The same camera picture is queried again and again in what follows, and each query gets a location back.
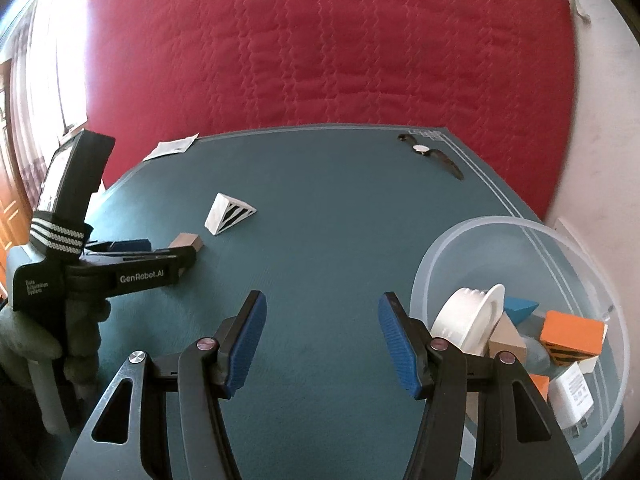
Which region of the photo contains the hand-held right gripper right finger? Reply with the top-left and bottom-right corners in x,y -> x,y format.
377,291 -> 583,480

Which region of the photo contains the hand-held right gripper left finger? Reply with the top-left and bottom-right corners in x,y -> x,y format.
62,290 -> 268,480

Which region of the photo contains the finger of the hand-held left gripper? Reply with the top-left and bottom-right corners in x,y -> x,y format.
164,247 -> 197,287
85,238 -> 152,257

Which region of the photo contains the wooden rectangular block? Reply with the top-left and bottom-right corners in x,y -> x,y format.
168,232 -> 205,261

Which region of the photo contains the white flanged plastic cap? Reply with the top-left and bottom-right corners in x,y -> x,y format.
431,283 -> 507,356

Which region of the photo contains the clear plastic bin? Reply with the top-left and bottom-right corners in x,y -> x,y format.
410,216 -> 630,471

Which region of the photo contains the wooden wedge block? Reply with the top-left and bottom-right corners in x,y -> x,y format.
487,312 -> 528,366

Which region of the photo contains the blue block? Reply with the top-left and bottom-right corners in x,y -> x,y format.
502,296 -> 541,331

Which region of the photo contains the person's left hand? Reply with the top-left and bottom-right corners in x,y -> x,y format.
0,294 -> 112,391

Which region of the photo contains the white striped triangular block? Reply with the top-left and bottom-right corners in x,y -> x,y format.
204,192 -> 257,236

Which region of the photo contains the wooden door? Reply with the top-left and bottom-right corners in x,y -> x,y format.
0,60 -> 31,286

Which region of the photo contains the white paper sheet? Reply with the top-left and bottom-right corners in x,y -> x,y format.
142,134 -> 199,162

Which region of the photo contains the patterned curtain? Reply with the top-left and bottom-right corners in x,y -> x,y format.
0,0 -> 93,211

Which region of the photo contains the orange striped rectangular block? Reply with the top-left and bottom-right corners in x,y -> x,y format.
541,311 -> 608,367

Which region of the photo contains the white charger adapter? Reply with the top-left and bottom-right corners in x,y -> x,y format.
547,361 -> 596,431

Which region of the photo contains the black wristwatch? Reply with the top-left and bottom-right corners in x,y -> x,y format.
397,133 -> 465,181

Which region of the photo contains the red quilted blanket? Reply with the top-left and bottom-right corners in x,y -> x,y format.
82,0 -> 588,221

